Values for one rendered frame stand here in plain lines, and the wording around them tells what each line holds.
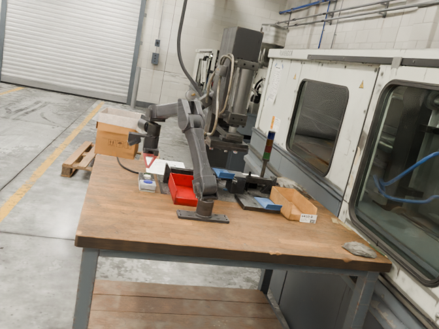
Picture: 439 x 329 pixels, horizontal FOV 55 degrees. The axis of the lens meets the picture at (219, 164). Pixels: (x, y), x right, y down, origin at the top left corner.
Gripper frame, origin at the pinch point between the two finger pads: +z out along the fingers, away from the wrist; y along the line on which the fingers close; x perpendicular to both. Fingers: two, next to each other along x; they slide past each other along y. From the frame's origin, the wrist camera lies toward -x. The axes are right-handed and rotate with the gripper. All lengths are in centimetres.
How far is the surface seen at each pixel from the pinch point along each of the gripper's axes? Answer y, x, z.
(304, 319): 5, 95, 72
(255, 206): 23, 46, 5
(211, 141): 2.7, 26.1, -16.5
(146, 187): 14.9, -0.4, 5.0
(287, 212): 28, 59, 4
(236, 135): 3.6, 36.4, -21.1
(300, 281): -12, 96, 59
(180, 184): 2.5, 15.8, 5.7
